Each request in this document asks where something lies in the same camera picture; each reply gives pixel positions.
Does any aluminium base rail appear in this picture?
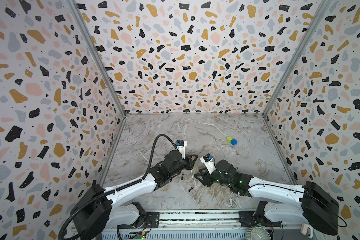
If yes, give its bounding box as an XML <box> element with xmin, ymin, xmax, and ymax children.
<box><xmin>101</xmin><ymin>209</ymin><xmax>328</xmax><ymax>240</ymax></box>

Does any aluminium corner post left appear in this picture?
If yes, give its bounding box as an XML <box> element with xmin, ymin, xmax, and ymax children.
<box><xmin>66</xmin><ymin>0</ymin><xmax>126</xmax><ymax>119</ymax></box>

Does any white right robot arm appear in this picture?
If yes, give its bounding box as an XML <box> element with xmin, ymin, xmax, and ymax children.
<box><xmin>194</xmin><ymin>160</ymin><xmax>339</xmax><ymax>236</ymax></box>

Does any white clip device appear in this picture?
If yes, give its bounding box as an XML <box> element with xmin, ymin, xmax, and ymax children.
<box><xmin>301</xmin><ymin>224</ymin><xmax>314</xmax><ymax>239</ymax></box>

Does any grey ribbed fan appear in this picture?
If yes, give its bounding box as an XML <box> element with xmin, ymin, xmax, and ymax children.
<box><xmin>246</xmin><ymin>226</ymin><xmax>272</xmax><ymax>240</ymax></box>

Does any black corrugated cable conduit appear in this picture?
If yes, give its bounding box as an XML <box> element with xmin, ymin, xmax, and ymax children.
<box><xmin>57</xmin><ymin>133</ymin><xmax>178</xmax><ymax>240</ymax></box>

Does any aluminium corner post right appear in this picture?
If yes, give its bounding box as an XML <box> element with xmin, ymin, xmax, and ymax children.
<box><xmin>262</xmin><ymin>0</ymin><xmax>331</xmax><ymax>119</ymax></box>

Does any blue cube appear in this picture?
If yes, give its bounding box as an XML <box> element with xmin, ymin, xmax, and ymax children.
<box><xmin>230</xmin><ymin>139</ymin><xmax>238</xmax><ymax>146</ymax></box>

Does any aluminium corner post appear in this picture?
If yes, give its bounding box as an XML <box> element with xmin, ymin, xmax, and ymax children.
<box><xmin>262</xmin><ymin>0</ymin><xmax>331</xmax><ymax>119</ymax></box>
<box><xmin>66</xmin><ymin>0</ymin><xmax>126</xmax><ymax>119</ymax></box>

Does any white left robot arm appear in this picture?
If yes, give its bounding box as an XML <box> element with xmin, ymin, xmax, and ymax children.
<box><xmin>58</xmin><ymin>150</ymin><xmax>198</xmax><ymax>240</ymax></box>

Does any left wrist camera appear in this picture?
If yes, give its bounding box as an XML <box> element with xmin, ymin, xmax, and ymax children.
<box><xmin>176</xmin><ymin>140</ymin><xmax>188</xmax><ymax>160</ymax></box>

